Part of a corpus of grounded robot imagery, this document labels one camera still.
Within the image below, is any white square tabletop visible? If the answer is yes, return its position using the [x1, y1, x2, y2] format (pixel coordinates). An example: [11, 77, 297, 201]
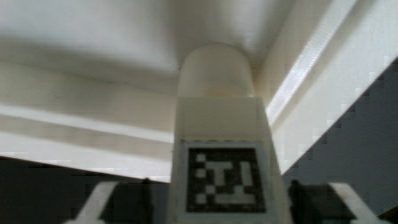
[0, 0, 398, 180]

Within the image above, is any white leg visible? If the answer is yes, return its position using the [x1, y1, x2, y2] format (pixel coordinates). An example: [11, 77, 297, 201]
[167, 44, 293, 224]

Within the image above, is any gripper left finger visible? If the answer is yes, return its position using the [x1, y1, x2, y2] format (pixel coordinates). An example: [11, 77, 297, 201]
[62, 182, 117, 224]

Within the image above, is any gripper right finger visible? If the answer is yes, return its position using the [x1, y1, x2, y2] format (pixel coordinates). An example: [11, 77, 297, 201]
[330, 182, 389, 224]

